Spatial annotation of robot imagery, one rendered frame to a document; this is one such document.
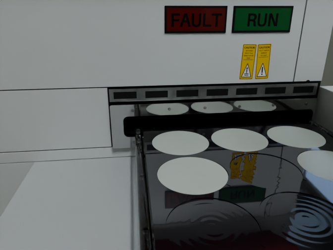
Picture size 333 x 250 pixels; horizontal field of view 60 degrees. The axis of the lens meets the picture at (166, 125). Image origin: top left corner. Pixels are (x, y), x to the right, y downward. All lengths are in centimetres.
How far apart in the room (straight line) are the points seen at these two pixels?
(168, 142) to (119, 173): 13
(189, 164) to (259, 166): 10
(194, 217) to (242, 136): 25
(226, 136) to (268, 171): 13
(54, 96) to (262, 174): 41
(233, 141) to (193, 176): 14
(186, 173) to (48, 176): 29
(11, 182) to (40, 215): 22
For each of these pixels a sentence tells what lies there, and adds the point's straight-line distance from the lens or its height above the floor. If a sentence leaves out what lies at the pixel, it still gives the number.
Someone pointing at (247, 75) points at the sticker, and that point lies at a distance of 62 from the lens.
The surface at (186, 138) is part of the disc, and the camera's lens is 53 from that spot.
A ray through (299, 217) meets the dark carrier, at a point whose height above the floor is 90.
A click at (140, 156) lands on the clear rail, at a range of 46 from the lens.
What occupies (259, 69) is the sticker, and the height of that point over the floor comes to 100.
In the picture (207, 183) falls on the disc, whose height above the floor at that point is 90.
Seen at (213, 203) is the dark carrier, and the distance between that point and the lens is 37.
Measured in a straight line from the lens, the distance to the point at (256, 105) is 64.
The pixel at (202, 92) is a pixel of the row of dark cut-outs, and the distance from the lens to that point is 60.
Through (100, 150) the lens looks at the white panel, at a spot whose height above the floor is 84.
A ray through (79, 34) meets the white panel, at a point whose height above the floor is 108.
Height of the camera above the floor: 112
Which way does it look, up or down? 22 degrees down
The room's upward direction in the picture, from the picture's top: straight up
